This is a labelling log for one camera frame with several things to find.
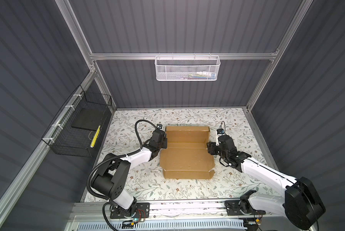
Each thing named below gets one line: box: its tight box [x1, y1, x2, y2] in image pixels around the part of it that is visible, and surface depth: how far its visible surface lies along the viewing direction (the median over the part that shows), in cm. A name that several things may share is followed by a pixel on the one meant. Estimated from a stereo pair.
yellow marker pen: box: [90, 125, 101, 149], surface depth 71 cm
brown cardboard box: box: [159, 126, 215, 180], surface depth 91 cm
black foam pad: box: [70, 107, 107, 131], surface depth 77 cm
